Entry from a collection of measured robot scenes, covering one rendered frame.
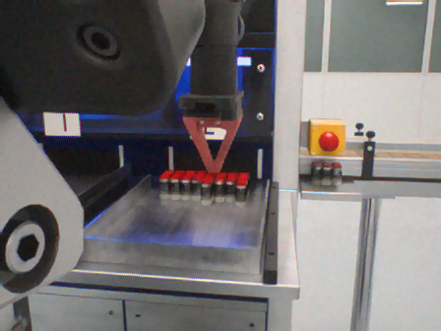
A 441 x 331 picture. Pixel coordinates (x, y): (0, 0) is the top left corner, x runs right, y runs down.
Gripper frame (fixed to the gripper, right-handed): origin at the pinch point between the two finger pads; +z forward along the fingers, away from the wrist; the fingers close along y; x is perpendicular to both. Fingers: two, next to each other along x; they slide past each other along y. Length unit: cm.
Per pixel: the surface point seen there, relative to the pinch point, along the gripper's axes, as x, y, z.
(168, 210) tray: 11.9, 20.0, 14.7
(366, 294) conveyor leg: -33, 50, 47
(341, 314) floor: -40, 125, 105
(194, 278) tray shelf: 1.9, -3.5, 14.2
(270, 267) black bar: -7.7, -3.0, 12.1
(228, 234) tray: -0.7, 10.4, 14.3
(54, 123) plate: 43, 36, 2
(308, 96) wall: -40, 496, 39
